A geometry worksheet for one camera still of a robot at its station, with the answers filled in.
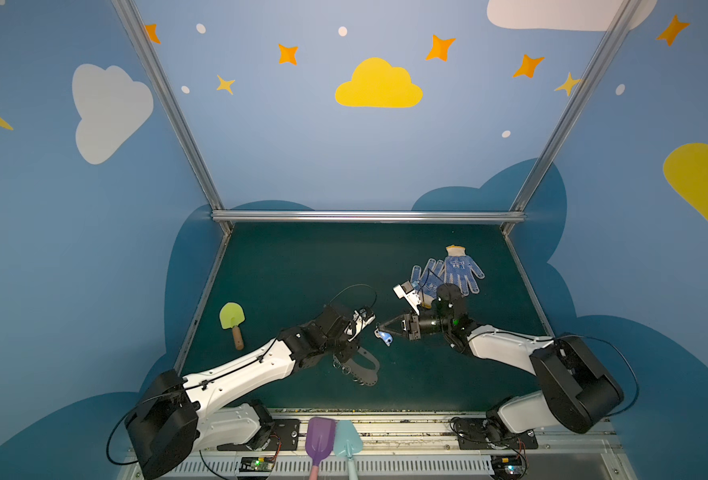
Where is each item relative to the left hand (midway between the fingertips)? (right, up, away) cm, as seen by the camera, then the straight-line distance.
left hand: (361, 335), depth 81 cm
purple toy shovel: (-11, -25, -7) cm, 28 cm away
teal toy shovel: (-3, -24, -9) cm, 26 cm away
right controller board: (+36, -29, -9) cm, 47 cm away
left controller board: (-25, -29, -9) cm, 39 cm away
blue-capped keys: (+7, +1, -4) cm, 8 cm away
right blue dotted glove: (+37, +16, +28) cm, 49 cm away
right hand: (+6, +3, -4) cm, 8 cm away
